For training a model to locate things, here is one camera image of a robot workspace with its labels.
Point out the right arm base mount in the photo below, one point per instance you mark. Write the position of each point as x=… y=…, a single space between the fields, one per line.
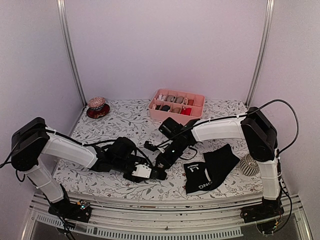
x=264 y=210

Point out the black underwear white lettering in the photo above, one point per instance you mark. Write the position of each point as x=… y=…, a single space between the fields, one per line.
x=202 y=177

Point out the red patterned pincushion on saucer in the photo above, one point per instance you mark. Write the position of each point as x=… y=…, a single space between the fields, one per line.
x=97 y=107

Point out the black underwear beige waistband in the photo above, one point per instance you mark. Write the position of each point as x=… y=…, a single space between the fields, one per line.
x=160 y=170

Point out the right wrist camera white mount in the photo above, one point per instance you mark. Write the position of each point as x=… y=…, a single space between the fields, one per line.
x=153 y=147

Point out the floral patterned table mat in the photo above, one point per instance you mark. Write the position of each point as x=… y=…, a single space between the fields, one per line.
x=131 y=119

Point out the pink divided storage box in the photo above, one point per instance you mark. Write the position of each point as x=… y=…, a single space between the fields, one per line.
x=178 y=105

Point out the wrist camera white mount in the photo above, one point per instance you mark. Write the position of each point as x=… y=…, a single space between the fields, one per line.
x=144 y=171
x=153 y=147

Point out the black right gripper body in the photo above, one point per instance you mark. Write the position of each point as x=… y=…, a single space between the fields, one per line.
x=179 y=149

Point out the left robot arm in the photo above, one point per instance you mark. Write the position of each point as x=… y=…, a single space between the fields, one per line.
x=82 y=169

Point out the right aluminium frame post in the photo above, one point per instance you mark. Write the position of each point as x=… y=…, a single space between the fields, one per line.
x=268 y=17

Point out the left aluminium frame post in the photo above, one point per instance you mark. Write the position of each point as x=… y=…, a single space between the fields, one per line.
x=62 y=13

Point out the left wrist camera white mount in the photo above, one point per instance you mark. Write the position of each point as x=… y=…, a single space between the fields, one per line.
x=144 y=171

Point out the striped round cup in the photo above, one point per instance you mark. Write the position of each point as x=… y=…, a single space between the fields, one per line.
x=248 y=166

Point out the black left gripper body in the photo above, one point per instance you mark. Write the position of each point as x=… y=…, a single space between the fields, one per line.
x=120 y=165

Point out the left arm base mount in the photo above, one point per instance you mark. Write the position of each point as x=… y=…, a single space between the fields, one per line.
x=78 y=211

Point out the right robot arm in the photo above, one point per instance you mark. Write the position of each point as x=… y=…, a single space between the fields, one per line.
x=260 y=137

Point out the aluminium front rail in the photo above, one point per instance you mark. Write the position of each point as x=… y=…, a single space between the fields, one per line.
x=198 y=219

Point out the aluminium frame post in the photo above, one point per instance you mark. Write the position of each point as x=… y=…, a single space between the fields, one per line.
x=62 y=13
x=268 y=17

